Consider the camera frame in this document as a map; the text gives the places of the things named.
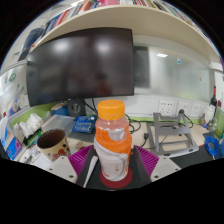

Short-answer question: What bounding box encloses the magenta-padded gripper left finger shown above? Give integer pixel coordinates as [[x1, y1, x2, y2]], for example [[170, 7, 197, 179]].
[[45, 144, 101, 190]]

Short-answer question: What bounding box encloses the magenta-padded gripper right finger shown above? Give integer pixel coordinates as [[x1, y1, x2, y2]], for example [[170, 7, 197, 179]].
[[131, 144, 183, 188]]

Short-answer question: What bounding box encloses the beige patterned cup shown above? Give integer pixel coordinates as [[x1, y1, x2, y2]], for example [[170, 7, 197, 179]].
[[36, 128, 72, 163]]

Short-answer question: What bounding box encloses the grey metal laptop stand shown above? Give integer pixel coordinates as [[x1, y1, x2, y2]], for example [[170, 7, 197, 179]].
[[146, 111, 200, 159]]

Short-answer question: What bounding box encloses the blue patterned box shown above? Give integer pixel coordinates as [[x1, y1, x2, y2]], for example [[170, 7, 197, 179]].
[[71, 115, 98, 135]]

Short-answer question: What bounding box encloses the flat round red coaster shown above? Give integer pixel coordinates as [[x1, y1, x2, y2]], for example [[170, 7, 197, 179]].
[[99, 166, 134, 190]]

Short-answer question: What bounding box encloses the stack of white packets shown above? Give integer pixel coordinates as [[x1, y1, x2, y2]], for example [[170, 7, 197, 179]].
[[12, 112, 45, 147]]

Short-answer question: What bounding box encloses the orange-capped drink bottle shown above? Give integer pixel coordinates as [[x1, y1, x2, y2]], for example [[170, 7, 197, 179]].
[[93, 99, 133, 183]]

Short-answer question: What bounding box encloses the black monitor stand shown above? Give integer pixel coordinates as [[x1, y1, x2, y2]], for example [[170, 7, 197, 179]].
[[66, 97, 87, 118]]

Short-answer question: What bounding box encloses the white plastic container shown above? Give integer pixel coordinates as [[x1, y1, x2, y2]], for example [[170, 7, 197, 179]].
[[203, 104, 216, 126]]

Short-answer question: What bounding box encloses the black computer monitor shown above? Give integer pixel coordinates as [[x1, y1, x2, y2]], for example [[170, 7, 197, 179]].
[[25, 27, 135, 108]]

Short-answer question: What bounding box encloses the black cable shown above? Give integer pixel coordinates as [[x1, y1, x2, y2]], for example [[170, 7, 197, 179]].
[[124, 113, 150, 148]]

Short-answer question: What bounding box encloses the blue coiled cable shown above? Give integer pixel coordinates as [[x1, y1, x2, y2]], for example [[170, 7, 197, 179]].
[[203, 135, 222, 158]]

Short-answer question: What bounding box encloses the white wall power outlet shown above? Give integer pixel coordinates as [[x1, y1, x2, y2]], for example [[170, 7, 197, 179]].
[[176, 101, 191, 117], [190, 103, 203, 118], [157, 99, 176, 117]]

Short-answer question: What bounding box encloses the wall shelf with books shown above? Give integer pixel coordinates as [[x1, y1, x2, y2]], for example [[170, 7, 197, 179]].
[[18, 0, 222, 64]]

